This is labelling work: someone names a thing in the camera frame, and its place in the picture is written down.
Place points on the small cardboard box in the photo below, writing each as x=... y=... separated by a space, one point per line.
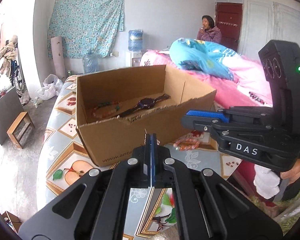
x=11 y=221

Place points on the white plastic bag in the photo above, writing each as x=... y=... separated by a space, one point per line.
x=50 y=86

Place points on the dark purple smartwatch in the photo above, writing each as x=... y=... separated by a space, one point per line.
x=146 y=103

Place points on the teal floral wall cloth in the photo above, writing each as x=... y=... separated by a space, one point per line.
x=85 y=25

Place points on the person's right hand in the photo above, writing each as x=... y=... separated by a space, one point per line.
x=267 y=182

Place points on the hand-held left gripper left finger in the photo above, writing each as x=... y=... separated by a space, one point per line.
x=147 y=165

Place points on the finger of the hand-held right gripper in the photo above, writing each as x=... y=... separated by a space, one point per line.
x=202 y=124
x=205 y=113

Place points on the white wardrobe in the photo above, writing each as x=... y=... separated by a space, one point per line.
x=265 y=22

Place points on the dark red door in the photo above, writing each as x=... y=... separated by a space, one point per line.
x=228 y=12

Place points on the pale rolled mat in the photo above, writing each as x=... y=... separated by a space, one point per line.
x=58 y=57

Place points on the person's right forearm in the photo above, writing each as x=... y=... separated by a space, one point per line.
x=296 y=172

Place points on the white water dispenser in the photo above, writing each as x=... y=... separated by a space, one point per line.
x=133 y=58

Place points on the wheelchair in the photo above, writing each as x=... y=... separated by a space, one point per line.
x=16 y=76

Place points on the fruit print tablecloth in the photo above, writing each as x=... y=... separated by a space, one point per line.
x=62 y=140

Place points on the wall power socket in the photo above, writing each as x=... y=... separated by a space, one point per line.
x=114 y=54

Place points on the small wooden stool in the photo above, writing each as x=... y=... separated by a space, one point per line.
x=20 y=125

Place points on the blue water dispenser bottle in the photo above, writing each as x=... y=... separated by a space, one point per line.
x=135 y=40

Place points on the empty clear water bottle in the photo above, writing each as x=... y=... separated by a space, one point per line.
x=90 y=62

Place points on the grey cabinet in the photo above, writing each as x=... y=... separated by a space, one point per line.
x=5 y=115

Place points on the blue printed quilt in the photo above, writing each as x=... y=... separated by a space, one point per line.
x=202 y=55

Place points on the brown cardboard box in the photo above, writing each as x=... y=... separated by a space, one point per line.
x=110 y=140

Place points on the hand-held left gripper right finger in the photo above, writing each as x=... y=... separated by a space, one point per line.
x=153 y=165

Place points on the pile of clothes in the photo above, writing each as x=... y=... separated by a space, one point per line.
x=6 y=52

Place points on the pink floral blanket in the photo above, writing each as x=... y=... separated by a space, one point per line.
x=230 y=90

